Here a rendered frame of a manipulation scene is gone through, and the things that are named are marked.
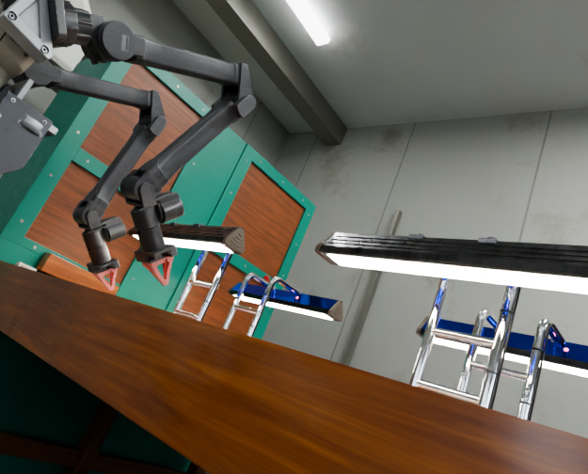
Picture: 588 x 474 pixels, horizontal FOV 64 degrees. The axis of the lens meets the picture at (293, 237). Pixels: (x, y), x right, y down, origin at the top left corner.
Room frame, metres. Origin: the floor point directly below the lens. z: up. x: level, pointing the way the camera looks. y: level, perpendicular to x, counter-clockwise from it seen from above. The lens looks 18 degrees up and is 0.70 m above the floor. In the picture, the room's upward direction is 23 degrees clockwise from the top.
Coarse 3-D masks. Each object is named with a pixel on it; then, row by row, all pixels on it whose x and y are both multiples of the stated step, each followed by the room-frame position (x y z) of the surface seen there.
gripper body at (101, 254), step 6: (102, 246) 1.47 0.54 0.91; (90, 252) 1.48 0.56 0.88; (96, 252) 1.47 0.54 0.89; (102, 252) 1.48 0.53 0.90; (108, 252) 1.50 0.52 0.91; (90, 258) 1.49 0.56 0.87; (96, 258) 1.48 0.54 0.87; (102, 258) 1.48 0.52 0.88; (108, 258) 1.50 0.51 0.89; (90, 264) 1.52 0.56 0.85; (96, 264) 1.49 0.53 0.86; (102, 264) 1.48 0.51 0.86; (108, 264) 1.48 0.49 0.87; (114, 264) 1.49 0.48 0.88; (102, 270) 1.47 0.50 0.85
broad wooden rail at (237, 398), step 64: (0, 320) 1.45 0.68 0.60; (64, 320) 1.16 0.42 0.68; (128, 320) 0.96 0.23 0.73; (192, 320) 0.82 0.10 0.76; (128, 384) 0.89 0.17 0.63; (192, 384) 0.76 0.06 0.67; (256, 384) 0.67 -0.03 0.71; (320, 384) 0.59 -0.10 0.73; (384, 384) 0.53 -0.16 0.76; (192, 448) 0.72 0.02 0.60; (256, 448) 0.64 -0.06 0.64; (320, 448) 0.57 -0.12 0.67; (384, 448) 0.52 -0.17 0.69; (448, 448) 0.47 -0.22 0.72; (512, 448) 0.43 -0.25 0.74; (576, 448) 0.39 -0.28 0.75
